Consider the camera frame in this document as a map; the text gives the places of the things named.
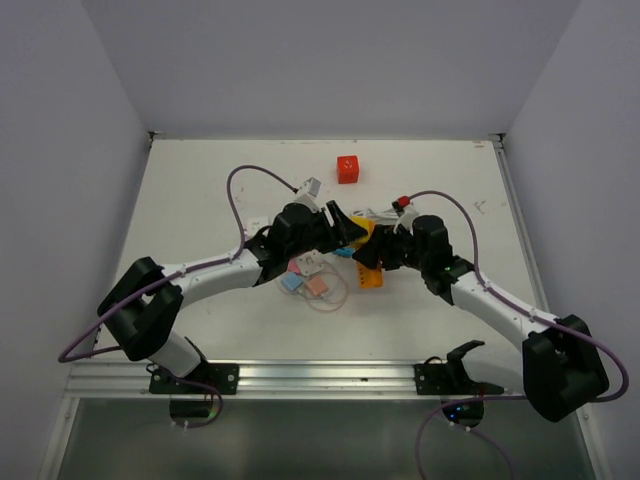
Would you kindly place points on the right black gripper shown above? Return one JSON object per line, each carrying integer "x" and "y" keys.
{"x": 379, "y": 247}

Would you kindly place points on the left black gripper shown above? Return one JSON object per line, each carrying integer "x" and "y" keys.
{"x": 342, "y": 233}

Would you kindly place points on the bright blue plug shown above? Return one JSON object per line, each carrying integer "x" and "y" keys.
{"x": 344, "y": 252}

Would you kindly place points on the yellow cube socket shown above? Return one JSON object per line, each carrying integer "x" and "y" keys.
{"x": 368, "y": 225}

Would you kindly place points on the grey plug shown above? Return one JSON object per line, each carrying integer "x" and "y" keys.
{"x": 309, "y": 263}

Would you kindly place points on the pink usb charger plug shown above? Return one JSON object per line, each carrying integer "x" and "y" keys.
{"x": 317, "y": 287}

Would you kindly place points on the red cube socket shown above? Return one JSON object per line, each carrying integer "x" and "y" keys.
{"x": 347, "y": 169}

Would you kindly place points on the blue usb charger plug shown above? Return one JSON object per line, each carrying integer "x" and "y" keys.
{"x": 291, "y": 283}

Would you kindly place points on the orange power strip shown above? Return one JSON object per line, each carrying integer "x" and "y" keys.
{"x": 369, "y": 278}

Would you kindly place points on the pink blue white adapter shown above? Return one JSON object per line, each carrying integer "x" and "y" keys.
{"x": 253, "y": 225}

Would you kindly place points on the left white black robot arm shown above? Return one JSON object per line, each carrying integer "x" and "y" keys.
{"x": 142, "y": 307}

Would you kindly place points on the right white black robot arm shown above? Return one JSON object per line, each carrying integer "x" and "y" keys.
{"x": 561, "y": 369}

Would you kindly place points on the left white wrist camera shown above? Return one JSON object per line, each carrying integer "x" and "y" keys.
{"x": 307, "y": 193}

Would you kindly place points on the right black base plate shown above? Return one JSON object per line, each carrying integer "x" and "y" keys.
{"x": 448, "y": 376}

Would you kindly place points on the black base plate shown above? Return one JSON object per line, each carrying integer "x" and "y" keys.
{"x": 448, "y": 376}
{"x": 224, "y": 377}

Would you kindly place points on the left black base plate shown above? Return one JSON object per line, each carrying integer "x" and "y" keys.
{"x": 224, "y": 377}

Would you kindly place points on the aluminium front rail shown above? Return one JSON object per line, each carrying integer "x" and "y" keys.
{"x": 116, "y": 378}

